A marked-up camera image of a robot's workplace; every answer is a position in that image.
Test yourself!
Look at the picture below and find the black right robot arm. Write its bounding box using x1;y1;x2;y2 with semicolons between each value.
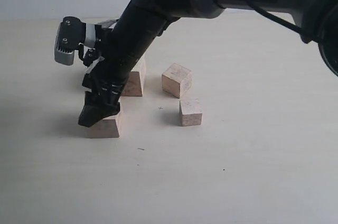
78;0;337;127

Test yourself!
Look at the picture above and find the smallest wooden cube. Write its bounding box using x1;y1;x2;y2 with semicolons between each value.
179;99;203;127

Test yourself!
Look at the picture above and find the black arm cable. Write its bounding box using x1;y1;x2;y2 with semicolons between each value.
211;0;338;45

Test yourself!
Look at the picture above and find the second largest wooden cube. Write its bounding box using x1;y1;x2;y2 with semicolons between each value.
86;110;123;139

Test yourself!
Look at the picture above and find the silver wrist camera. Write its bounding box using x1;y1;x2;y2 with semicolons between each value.
54;16;102;66

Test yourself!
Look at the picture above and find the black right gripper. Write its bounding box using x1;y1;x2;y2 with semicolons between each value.
78;30;148;128

